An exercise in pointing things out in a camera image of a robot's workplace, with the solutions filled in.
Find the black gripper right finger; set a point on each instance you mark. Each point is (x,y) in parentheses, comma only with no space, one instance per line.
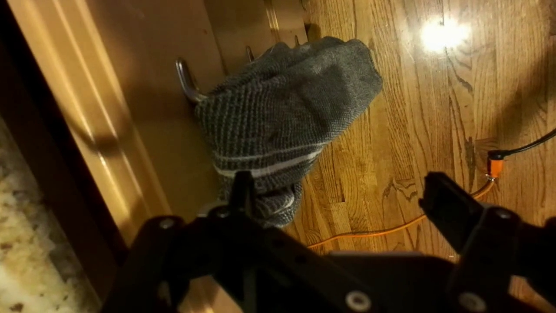
(450,210)

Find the wooden top drawer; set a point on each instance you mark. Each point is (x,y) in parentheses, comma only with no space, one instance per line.
(110,67)

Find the metal drawer handle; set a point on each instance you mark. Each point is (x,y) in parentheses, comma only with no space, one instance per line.
(186,85)

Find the granite countertop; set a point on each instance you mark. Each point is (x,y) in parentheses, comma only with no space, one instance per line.
(39,272)

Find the grey striped cloth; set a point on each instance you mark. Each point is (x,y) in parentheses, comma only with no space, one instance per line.
(277,116)

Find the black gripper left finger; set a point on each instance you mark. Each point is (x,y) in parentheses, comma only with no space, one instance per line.
(242,194)

